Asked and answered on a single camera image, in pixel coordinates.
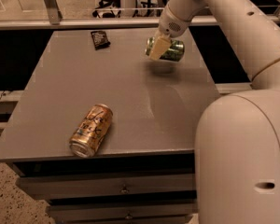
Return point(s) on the green soda can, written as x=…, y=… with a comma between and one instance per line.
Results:
x=175, y=53

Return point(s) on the grey drawer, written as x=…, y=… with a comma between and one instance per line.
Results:
x=123, y=212
x=80, y=186

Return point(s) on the black office chair base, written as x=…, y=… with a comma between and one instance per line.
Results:
x=107, y=9

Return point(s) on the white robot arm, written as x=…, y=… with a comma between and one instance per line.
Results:
x=237, y=142

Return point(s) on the grey drawer cabinet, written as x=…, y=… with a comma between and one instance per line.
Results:
x=107, y=136

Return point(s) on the lower grey drawer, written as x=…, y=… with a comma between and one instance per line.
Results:
x=123, y=212

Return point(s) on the orange soda can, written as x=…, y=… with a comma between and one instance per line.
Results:
x=91, y=132

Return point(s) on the upper grey drawer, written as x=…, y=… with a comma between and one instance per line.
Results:
x=80, y=186

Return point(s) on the black snack packet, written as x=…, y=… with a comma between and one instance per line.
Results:
x=100, y=39

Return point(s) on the metal railing frame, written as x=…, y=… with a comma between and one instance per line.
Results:
x=146, y=22

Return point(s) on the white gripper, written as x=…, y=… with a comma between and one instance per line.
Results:
x=174, y=26

